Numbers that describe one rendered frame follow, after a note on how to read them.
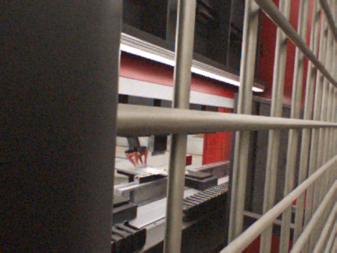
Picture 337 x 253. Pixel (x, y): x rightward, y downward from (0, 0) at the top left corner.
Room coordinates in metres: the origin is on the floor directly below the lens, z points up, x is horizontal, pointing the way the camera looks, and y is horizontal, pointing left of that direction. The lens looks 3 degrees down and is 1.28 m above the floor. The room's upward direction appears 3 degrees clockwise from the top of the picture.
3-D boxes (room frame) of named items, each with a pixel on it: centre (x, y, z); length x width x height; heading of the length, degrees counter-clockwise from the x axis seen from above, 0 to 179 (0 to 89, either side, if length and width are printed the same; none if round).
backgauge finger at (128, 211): (0.75, 0.21, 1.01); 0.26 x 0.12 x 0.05; 53
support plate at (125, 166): (1.33, 0.16, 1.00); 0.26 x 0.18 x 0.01; 53
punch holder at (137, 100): (1.10, 0.15, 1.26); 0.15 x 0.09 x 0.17; 143
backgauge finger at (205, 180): (1.14, -0.08, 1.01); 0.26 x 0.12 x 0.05; 53
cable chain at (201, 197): (0.83, -0.15, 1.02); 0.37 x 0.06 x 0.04; 143
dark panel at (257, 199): (1.12, -0.50, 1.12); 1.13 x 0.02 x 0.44; 143
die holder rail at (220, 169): (1.68, -0.28, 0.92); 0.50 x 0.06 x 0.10; 143
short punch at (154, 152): (1.24, 0.05, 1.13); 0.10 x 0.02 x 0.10; 143
